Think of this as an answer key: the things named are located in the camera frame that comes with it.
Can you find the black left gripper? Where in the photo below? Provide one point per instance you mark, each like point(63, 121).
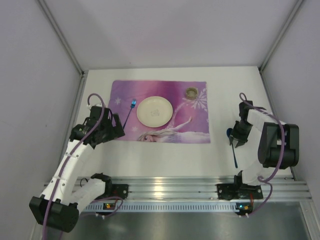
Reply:
point(110, 127)

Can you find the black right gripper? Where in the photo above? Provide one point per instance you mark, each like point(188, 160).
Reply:
point(240, 135)

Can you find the cream round plate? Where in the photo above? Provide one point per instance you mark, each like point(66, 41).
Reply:
point(154, 111)

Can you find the purple printed placemat cloth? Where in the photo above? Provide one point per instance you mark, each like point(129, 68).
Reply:
point(189, 123)

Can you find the speckled white small cup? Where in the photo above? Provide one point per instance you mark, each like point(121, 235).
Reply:
point(191, 93)

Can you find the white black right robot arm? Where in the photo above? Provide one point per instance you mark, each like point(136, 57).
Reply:
point(278, 148)

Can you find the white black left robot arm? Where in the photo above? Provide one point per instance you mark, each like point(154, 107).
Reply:
point(59, 206)

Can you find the blue metal spoon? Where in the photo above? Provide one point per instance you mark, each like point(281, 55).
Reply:
point(233, 155)

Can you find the aluminium corner frame post left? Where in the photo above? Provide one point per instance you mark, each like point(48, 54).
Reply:
point(60, 35)

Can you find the aluminium corner frame post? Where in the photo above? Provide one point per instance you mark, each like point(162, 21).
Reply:
point(294, 11)
point(60, 35)

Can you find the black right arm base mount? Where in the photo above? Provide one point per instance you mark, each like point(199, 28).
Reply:
point(238, 190)

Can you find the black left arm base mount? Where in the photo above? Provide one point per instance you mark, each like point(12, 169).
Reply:
point(117, 189)

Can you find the aluminium rail front frame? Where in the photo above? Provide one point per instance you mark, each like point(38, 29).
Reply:
point(204, 188)

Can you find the grey slotted cable duct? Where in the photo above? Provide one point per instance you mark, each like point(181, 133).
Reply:
point(167, 207)

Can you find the aluminium corner frame post right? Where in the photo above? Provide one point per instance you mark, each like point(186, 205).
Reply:
point(294, 11)

